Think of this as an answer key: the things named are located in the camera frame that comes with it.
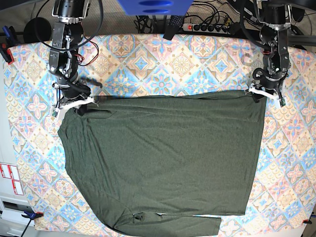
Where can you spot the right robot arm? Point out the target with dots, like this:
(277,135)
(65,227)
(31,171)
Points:
(63,61)

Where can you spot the white power strip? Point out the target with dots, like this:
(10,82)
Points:
(205,28)

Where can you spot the orange clamp lower right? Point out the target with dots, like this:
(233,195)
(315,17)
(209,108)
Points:
(307,221)

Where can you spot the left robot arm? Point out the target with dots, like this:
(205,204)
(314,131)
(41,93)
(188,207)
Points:
(276,22)

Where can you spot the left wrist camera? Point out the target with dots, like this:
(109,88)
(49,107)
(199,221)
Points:
(282,102)

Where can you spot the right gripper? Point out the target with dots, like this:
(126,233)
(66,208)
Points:
(72,95)

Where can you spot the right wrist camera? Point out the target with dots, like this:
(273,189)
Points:
(55,112)

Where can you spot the blue clamp lower left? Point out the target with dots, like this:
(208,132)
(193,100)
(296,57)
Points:
(32,215)

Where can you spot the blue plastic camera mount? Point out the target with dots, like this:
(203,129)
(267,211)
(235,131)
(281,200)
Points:
(155,7)

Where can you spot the red white label stickers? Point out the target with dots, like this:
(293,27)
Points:
(10,179)

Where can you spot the black remote control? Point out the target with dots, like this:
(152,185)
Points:
(175,23)

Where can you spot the blue clamp upper left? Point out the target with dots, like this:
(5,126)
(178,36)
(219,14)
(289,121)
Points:
(4,47)

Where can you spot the dark green long-sleeve shirt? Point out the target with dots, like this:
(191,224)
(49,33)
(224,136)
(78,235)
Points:
(163,166)

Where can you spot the black round stool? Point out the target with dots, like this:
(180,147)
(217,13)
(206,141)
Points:
(37,27)

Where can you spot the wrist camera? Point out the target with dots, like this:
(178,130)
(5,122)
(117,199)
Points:
(55,112)
(282,102)

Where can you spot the blue clamp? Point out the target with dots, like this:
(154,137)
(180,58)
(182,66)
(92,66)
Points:
(4,47)
(32,215)

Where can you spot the colourful patterned tablecloth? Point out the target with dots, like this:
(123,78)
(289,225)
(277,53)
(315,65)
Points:
(284,191)

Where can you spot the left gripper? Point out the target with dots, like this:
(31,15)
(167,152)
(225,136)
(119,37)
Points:
(270,82)

